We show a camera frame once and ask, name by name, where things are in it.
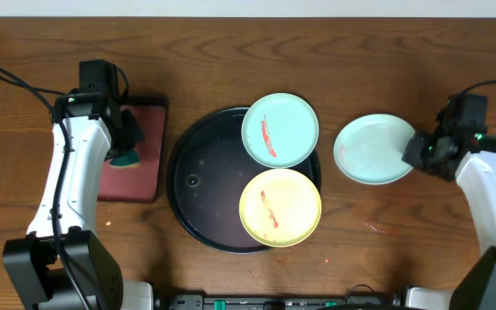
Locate round black tray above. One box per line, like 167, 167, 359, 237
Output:
165, 106, 322, 254

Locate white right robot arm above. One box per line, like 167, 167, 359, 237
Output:
402, 93, 496, 309

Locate green scrubbing sponge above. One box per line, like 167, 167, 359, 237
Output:
109, 149, 140, 169

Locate light blue plate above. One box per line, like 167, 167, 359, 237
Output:
333, 114, 415, 185

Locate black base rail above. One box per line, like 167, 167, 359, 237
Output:
154, 285, 405, 310

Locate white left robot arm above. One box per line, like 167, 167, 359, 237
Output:
3, 59, 155, 309

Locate yellow plate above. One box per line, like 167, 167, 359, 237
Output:
239, 169, 322, 248

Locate red rectangular tray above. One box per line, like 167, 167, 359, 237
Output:
98, 96, 168, 202

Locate pale green plate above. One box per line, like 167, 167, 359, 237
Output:
241, 93, 319, 168

